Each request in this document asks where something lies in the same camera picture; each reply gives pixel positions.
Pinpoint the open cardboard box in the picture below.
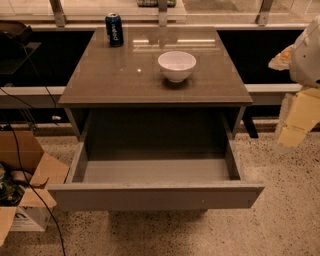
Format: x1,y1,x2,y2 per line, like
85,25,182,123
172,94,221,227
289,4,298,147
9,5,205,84
0,131,69,246

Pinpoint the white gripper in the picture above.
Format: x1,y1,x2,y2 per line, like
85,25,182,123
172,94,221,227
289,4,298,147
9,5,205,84
268,15,320,153

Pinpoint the grey drawer cabinet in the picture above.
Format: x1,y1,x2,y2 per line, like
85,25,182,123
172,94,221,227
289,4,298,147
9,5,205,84
59,26,252,127

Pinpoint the blue Pepsi soda can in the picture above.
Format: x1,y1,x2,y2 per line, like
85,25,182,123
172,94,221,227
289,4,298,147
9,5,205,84
105,13,124,47

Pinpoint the white ceramic bowl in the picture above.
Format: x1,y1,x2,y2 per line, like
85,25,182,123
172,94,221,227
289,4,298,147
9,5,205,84
158,51,197,83

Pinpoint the dark shelf with device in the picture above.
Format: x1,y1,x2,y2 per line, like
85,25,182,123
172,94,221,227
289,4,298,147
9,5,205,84
0,20,40,77

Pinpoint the grey top drawer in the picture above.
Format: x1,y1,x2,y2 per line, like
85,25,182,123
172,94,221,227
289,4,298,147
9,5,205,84
47,109,266,212

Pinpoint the black cable on floor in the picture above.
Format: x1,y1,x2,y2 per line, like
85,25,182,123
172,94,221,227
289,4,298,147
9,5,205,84
0,87,67,256

